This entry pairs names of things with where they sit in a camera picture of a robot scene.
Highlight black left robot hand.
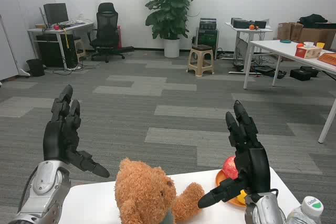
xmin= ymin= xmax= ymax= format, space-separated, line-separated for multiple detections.
xmin=43 ymin=84 xmax=110 ymax=179

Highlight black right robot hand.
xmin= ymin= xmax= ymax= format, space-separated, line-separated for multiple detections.
xmin=197 ymin=100 xmax=271 ymax=209

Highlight brown teddy bear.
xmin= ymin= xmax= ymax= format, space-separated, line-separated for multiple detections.
xmin=114 ymin=157 xmax=206 ymax=224

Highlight red apple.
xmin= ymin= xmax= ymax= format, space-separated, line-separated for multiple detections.
xmin=222 ymin=156 xmax=240 ymax=182

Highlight yellow lemon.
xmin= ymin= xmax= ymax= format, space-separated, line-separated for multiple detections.
xmin=236 ymin=189 xmax=249 ymax=204

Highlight orange plate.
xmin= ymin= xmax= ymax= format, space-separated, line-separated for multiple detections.
xmin=215 ymin=169 xmax=248 ymax=207

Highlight clear plastic water bottle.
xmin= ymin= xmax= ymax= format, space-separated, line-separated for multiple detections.
xmin=286 ymin=196 xmax=324 ymax=224

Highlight black trash bin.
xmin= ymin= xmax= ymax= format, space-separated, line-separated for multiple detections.
xmin=26 ymin=58 xmax=46 ymax=77

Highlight black cabinet under desk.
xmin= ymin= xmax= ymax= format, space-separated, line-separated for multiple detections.
xmin=36 ymin=33 xmax=79 ymax=69

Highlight small white stool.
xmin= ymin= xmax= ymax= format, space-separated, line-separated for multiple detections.
xmin=73 ymin=38 xmax=87 ymax=61

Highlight white partition panel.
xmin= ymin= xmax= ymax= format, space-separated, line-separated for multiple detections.
xmin=0 ymin=13 xmax=31 ymax=81

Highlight black case on floor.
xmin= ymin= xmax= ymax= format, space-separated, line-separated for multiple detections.
xmin=289 ymin=68 xmax=313 ymax=81

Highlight white desk with monitor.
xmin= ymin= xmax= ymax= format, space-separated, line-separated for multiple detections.
xmin=27 ymin=22 xmax=95 ymax=70

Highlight large white table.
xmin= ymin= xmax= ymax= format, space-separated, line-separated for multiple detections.
xmin=243 ymin=39 xmax=336 ymax=144

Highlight beige stool brown seat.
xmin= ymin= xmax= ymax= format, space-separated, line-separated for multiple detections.
xmin=186 ymin=44 xmax=215 ymax=78

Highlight red tissue box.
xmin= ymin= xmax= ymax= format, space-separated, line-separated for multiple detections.
xmin=295 ymin=46 xmax=323 ymax=60

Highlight black office chair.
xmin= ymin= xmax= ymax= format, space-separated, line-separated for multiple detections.
xmin=87 ymin=2 xmax=135 ymax=63

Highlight black computer monitor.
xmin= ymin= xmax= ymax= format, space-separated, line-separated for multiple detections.
xmin=43 ymin=3 xmax=70 ymax=27

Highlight flat orange box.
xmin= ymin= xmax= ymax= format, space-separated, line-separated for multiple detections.
xmin=317 ymin=52 xmax=336 ymax=67

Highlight small white desk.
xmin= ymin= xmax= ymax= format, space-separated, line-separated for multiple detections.
xmin=225 ymin=22 xmax=274 ymax=76

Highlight stacked black equipment cases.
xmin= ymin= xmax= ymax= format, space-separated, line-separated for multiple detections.
xmin=195 ymin=17 xmax=220 ymax=60

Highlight black boxes on desk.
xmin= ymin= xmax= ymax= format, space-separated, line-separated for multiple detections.
xmin=230 ymin=17 xmax=267 ymax=29

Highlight large cardboard box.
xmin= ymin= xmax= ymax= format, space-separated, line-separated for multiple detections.
xmin=298 ymin=26 xmax=336 ymax=51

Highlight white plant pot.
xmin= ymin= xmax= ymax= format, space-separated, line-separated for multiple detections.
xmin=163 ymin=38 xmax=181 ymax=58

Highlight black bag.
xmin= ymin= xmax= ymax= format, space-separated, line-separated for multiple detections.
xmin=298 ymin=13 xmax=329 ymax=29

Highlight tall green potted plant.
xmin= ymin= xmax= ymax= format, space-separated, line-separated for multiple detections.
xmin=143 ymin=0 xmax=195 ymax=41

